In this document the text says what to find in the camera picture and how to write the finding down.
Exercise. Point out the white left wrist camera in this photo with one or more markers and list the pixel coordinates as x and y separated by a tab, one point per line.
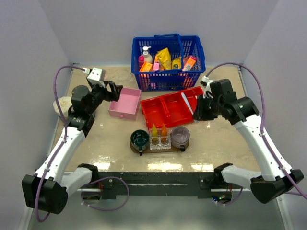
95	76

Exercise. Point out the orange box in basket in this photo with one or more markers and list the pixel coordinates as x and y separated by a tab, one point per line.
189	62

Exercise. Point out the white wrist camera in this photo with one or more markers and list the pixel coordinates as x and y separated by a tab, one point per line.
95	76
205	82

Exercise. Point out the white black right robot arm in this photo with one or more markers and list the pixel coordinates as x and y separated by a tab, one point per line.
276	176

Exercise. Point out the brown wooden oval tray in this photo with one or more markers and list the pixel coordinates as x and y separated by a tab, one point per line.
160	148

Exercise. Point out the pink drawer box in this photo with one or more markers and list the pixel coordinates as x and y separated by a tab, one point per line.
128	104

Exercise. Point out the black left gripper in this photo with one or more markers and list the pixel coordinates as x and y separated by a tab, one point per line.
114	95

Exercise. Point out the clear acrylic toothbrush holder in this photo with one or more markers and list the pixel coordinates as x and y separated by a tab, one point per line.
159	139

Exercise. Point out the yellow snack bag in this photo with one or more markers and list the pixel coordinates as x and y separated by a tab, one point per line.
164	58

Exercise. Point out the pink small box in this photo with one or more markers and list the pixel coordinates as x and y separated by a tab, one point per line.
156	66

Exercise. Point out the cream tissue roll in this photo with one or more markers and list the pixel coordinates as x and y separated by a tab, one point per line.
65	104

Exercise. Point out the red three-compartment bin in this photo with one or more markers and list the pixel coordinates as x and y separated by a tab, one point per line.
170	109

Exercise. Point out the yellow green packet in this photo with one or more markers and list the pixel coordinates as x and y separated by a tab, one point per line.
177	63

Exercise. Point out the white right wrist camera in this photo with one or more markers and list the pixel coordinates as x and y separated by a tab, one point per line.
205	82

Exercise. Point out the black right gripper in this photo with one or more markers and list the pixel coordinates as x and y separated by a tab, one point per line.
200	114

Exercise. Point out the orange carton left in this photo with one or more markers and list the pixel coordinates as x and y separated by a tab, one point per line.
146	67

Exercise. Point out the blue plastic shopping basket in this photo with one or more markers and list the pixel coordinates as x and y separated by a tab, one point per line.
167	80

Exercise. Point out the translucent purple mug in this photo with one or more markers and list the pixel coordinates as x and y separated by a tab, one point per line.
180	137

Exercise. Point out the dark green mug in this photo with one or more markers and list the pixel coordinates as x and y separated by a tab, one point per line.
140	141

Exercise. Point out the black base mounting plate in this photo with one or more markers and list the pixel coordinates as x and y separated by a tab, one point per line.
197	184

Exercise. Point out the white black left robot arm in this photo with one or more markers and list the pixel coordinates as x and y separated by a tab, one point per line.
48	189

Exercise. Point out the white pump lotion bottle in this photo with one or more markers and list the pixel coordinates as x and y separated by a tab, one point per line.
147	56

